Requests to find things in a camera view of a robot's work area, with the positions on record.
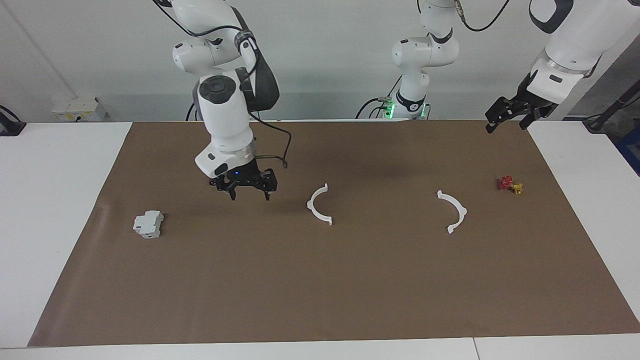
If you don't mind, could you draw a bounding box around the white half-ring pipe clamp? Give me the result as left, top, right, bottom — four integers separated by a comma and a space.
436, 189, 469, 235
306, 183, 334, 227

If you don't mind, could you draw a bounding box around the black stand pole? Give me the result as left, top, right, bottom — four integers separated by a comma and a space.
582, 77, 640, 134

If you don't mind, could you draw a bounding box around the white circuit breaker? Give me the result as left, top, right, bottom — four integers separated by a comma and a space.
132, 210, 165, 240

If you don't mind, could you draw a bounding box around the brown paper table mat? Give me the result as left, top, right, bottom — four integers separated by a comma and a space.
27, 120, 640, 348

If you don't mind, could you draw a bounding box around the blue box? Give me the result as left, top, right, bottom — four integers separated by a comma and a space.
615, 125, 640, 177

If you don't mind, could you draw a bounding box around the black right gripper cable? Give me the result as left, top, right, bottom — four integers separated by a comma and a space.
247, 107, 294, 170

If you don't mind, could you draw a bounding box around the red-handled brass valve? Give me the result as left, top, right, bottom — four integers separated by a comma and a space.
496, 174, 525, 196

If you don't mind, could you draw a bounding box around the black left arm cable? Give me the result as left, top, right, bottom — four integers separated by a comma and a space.
452, 0, 512, 33

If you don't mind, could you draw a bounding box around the white wall socket box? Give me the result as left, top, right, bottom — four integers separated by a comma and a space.
51, 96, 109, 123

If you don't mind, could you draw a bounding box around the black clamp mount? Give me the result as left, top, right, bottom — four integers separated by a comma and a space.
0, 104, 27, 137

